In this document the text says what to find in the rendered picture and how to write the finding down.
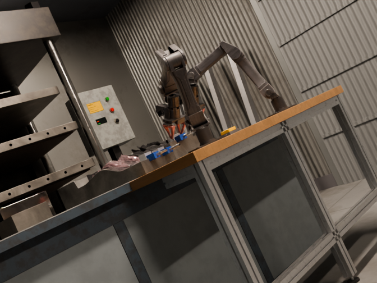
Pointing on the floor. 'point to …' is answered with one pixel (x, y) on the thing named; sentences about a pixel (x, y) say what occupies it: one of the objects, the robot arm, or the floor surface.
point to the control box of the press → (104, 121)
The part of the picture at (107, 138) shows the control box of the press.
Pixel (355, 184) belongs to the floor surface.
